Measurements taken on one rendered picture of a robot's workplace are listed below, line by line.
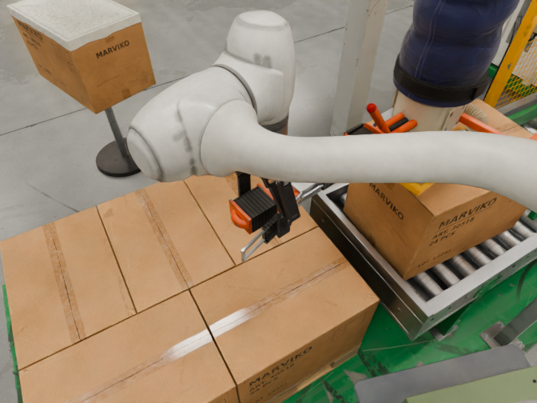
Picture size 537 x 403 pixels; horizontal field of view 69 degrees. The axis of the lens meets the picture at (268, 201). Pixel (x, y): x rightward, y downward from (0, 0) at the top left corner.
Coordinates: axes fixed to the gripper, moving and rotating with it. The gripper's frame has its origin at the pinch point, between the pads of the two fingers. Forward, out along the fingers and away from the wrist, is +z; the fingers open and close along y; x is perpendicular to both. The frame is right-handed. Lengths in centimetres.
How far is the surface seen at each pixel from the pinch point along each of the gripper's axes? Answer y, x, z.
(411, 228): -10, -55, 40
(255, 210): -0.3, 2.3, -2.1
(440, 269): -21, -70, 67
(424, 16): 4, -49, -27
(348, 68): 93, -136, 56
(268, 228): -5.6, 3.1, -2.1
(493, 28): -8, -56, -27
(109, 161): 181, -5, 119
